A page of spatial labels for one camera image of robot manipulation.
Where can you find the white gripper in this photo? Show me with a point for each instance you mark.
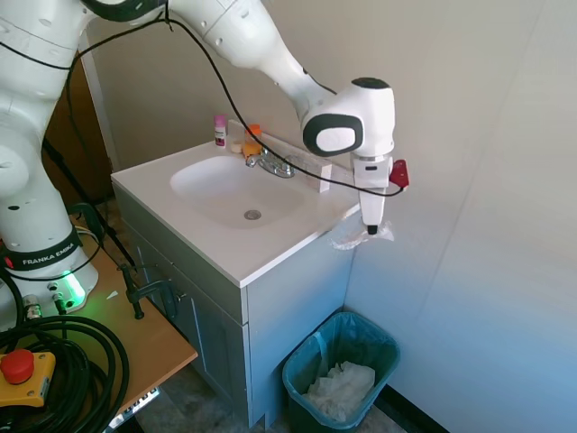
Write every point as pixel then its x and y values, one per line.
pixel 372 203

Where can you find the chrome faucet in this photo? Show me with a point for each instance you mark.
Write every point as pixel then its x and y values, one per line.
pixel 270 166

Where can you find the desk control panel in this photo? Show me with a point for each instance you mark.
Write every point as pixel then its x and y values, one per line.
pixel 135 406

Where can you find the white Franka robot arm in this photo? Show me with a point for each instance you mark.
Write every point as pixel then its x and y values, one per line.
pixel 252 40

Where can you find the white bottle with purple cap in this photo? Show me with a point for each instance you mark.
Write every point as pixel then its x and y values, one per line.
pixel 220 133

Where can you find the cream soap bar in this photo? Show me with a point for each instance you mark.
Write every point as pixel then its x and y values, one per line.
pixel 236 147

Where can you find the teal plastic trash bin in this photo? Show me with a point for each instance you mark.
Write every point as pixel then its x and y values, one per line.
pixel 295 401

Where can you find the wooden desk top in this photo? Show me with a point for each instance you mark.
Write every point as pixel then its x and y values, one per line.
pixel 153 334

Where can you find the white sink vanity top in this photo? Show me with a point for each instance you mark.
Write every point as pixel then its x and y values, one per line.
pixel 216 194

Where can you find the white tissue pile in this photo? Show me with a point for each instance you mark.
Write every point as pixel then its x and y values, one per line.
pixel 342 388

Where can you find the yellow emergency stop box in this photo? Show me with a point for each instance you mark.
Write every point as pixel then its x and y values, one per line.
pixel 18 367

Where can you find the orange bottle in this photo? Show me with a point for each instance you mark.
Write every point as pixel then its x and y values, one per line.
pixel 251 142

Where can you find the brown wooden door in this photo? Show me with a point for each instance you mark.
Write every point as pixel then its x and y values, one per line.
pixel 85 149

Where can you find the clear plastic wrapper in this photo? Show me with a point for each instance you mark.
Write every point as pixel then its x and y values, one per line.
pixel 347 241

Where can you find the grey vanity cabinet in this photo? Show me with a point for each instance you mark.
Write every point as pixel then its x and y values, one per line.
pixel 288 306

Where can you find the black metal clamp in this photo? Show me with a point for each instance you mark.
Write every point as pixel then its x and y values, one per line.
pixel 135 295

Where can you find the chrome drain stopper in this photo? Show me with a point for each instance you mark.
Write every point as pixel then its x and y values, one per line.
pixel 253 214

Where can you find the red wrist camera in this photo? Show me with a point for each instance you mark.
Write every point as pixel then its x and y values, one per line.
pixel 400 173

